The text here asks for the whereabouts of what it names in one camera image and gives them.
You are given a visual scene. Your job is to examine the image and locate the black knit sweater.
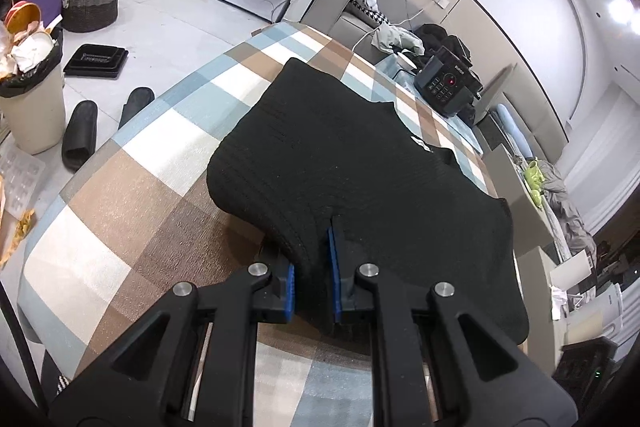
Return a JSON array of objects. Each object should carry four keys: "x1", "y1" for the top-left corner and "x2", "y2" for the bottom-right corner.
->
[{"x1": 206, "y1": 58, "x2": 529, "y2": 343}]

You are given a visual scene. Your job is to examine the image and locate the neon green clothing item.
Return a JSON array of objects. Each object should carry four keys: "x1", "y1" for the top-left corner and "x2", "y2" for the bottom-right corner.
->
[{"x1": 523, "y1": 160, "x2": 544, "y2": 209}]

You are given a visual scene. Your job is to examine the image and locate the pile of black clothes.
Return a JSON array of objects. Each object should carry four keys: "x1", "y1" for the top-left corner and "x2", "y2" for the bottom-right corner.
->
[{"x1": 414, "y1": 24, "x2": 472, "y2": 67}]

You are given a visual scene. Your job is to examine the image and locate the plaid checkered table cloth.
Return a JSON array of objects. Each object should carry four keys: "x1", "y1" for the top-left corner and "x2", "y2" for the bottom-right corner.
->
[{"x1": 18, "y1": 23, "x2": 495, "y2": 424}]

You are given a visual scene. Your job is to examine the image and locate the black electric pressure cooker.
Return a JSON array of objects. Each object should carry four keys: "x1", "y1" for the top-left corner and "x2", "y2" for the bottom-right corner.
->
[{"x1": 413, "y1": 46, "x2": 483, "y2": 118}]

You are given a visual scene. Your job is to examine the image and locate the white grey cloth on sofa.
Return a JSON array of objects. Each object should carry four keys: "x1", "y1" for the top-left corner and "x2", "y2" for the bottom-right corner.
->
[{"x1": 371, "y1": 23, "x2": 425, "y2": 56}]

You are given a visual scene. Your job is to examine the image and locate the grey sofa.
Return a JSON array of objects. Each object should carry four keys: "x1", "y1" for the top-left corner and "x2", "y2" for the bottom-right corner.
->
[{"x1": 300, "y1": 0, "x2": 387, "y2": 65}]

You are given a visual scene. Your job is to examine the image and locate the black flat tray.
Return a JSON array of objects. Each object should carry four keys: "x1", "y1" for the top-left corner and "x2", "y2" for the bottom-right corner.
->
[{"x1": 63, "y1": 43, "x2": 129, "y2": 79}]

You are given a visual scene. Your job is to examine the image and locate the beige trash bin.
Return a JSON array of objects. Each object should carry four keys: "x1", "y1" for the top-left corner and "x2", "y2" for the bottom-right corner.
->
[{"x1": 1, "y1": 30, "x2": 66, "y2": 155}]

